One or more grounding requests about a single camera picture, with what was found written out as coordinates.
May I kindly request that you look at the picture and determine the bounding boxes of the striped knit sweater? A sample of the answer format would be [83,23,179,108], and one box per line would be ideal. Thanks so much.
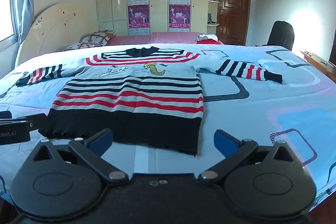
[16,47,283,155]

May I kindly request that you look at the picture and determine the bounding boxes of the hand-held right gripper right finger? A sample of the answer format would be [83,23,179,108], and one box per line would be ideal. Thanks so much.
[198,130,300,184]

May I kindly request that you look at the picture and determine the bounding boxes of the light blue patterned blanket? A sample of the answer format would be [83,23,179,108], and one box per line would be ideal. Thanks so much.
[0,43,336,211]

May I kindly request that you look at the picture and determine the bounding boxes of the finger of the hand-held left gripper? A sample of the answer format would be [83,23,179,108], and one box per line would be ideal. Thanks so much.
[26,113,48,131]

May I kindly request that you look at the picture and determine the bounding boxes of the pink bed sheet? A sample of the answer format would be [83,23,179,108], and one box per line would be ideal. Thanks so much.
[106,31,225,45]

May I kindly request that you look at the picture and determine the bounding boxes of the cream bed headboard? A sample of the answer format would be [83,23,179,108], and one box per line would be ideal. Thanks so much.
[14,2,99,67]

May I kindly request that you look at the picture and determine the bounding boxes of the wooden side table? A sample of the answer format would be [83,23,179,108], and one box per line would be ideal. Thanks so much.
[300,49,336,75]

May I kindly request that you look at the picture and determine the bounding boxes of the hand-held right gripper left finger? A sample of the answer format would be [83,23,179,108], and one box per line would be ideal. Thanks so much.
[31,128,130,184]

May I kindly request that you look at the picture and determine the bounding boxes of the black office chair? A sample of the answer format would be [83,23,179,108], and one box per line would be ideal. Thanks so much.
[255,21,294,51]

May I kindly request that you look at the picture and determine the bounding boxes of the brown wooden door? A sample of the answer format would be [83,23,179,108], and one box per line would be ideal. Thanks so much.
[218,0,252,46]

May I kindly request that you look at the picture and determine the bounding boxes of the red and white clothes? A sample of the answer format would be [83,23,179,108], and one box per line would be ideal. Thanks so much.
[194,34,222,45]

